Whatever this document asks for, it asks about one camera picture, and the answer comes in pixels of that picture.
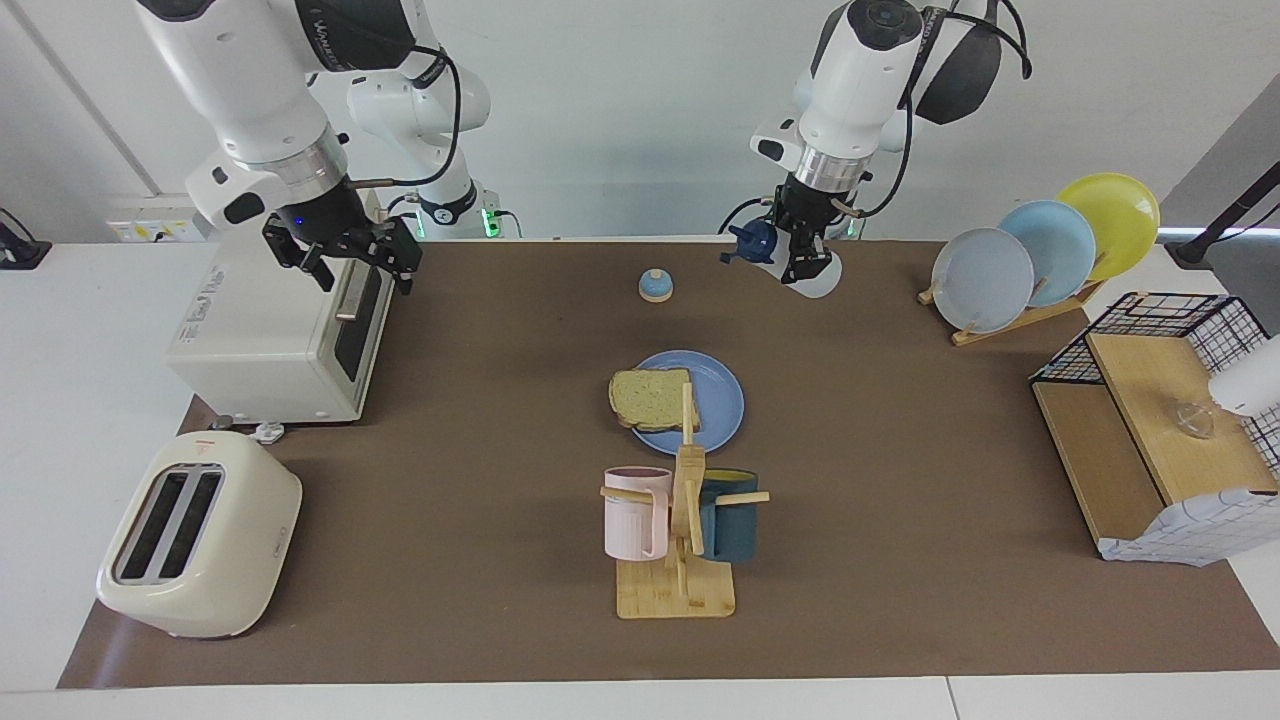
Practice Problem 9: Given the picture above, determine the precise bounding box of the black desk device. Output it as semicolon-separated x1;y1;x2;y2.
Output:
0;208;53;271

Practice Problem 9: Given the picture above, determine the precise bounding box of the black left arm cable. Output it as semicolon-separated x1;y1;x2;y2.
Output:
830;0;1033;219

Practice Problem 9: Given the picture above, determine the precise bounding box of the light blue plate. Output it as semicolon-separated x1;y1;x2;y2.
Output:
997;200;1097;308

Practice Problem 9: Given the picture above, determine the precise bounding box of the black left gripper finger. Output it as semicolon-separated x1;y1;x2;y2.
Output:
783;233;833;287

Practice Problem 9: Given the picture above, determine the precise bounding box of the brown table mat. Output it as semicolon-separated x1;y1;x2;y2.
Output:
57;238;1280;689

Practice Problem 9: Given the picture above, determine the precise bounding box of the black clamp stand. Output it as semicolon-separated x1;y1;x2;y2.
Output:
1163;160;1280;271

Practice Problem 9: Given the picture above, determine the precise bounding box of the pale grey plate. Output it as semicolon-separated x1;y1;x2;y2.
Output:
931;228;1035;334

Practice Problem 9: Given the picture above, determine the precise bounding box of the cream two-slot toaster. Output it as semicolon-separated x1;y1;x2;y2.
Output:
96;431;303;640

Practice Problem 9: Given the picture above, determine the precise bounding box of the dark teal mug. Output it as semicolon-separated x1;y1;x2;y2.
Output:
697;468;761;563

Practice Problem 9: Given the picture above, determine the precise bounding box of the wooden mug tree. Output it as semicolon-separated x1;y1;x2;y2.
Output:
600;383;771;620

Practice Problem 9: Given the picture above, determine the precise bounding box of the wooden shelf black wire rack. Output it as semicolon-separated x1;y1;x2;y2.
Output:
1030;292;1280;566

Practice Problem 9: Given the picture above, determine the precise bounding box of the blue round plate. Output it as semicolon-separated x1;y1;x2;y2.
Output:
622;350;746;454

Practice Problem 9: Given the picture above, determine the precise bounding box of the wooden plate rack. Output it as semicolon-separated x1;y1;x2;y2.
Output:
918;278;1106;347

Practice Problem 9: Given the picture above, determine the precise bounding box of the white wall power strip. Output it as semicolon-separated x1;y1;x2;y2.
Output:
107;193;233;244

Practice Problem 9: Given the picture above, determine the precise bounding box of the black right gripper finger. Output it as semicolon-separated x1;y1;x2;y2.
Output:
262;222;336;294
350;215;424;297

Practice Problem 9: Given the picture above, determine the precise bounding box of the pink mug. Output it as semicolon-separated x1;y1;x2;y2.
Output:
603;466;673;562

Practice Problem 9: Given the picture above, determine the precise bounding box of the white toaster oven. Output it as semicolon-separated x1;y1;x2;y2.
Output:
166;184;401;425

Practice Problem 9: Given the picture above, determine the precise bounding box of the white checked cloth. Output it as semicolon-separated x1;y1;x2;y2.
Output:
1097;488;1280;568

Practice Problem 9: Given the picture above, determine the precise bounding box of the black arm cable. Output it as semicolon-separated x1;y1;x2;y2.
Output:
345;40;463;191
830;0;1033;219

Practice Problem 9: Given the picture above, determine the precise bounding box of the toasted bread slice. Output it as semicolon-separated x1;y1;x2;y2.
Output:
608;368;701;433

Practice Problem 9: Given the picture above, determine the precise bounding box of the clear glass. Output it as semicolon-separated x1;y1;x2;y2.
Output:
1172;400;1217;441

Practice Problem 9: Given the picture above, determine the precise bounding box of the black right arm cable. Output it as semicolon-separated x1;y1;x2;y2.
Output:
345;40;463;191

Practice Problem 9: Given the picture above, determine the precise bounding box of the yellow plate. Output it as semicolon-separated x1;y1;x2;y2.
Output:
1056;173;1161;282

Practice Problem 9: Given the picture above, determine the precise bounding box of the translucent squeeze bottle blue cap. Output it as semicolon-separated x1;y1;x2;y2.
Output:
720;218;844;300

